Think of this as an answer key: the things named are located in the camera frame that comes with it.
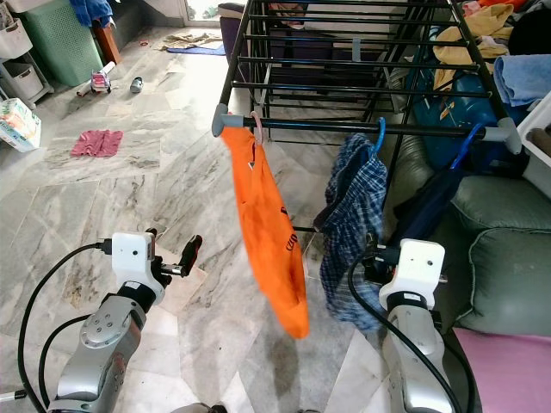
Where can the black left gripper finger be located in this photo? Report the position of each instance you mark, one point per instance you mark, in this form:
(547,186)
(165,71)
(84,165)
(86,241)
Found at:
(191,251)
(151,231)

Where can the mustard yellow cloth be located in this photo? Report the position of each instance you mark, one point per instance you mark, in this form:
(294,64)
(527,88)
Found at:
(473,43)

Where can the teal blue bag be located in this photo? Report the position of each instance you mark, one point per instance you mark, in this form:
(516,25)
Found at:
(456,112)

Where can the black metal drying rack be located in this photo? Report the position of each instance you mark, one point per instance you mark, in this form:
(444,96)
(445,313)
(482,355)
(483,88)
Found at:
(327,126)

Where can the white pink toy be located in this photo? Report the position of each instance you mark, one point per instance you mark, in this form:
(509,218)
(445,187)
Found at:
(101,79)

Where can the white storage shelf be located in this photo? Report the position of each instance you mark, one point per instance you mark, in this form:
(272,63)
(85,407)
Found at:
(21,69)

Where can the brown floor rag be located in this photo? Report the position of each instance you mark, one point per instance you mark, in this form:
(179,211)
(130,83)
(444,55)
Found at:
(189,39)

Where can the pink floor cloth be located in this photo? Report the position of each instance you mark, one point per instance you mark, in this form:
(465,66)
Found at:
(96,143)

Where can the pink foam mat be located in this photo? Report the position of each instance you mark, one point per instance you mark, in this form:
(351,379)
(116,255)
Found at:
(508,374)

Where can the blue floor mat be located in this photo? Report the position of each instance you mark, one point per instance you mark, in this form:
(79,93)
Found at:
(194,50)

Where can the blue hanging cloth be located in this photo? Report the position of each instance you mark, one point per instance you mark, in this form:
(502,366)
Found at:
(90,10)

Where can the orange t-shirt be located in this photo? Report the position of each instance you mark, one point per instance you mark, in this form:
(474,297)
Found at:
(267,232)

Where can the white stick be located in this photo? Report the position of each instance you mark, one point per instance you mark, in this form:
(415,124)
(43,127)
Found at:
(10,397)

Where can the green laundry basket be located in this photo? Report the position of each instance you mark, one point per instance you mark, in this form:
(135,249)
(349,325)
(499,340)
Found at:
(65,43)

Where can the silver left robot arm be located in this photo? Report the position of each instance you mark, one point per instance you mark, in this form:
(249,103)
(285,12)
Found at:
(90,353)

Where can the light blue towel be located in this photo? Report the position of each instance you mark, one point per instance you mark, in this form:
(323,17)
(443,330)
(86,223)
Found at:
(525,82)

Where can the white storage bin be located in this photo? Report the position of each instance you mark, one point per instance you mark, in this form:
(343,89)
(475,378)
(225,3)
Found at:
(535,138)

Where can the pink plastic hanger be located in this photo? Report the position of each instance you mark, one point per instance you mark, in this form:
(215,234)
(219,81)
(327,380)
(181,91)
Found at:
(258,120)

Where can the tissue pack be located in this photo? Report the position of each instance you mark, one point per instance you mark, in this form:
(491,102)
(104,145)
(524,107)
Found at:
(19,125)

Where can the purple armchair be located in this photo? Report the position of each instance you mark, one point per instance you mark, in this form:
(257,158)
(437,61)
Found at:
(231,30)

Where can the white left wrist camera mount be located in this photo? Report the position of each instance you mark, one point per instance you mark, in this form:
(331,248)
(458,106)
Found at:
(132,258)

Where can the green leather sofa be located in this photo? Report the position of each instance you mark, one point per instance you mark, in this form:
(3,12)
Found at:
(508,258)

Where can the sky blue plastic hanger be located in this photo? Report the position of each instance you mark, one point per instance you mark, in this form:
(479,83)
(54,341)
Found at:
(380,136)

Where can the small grey shoe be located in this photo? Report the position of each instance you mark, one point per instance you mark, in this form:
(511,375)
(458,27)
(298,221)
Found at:
(136,84)

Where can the blue plaid shirt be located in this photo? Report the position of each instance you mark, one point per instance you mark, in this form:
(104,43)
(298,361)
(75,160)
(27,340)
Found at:
(353,232)

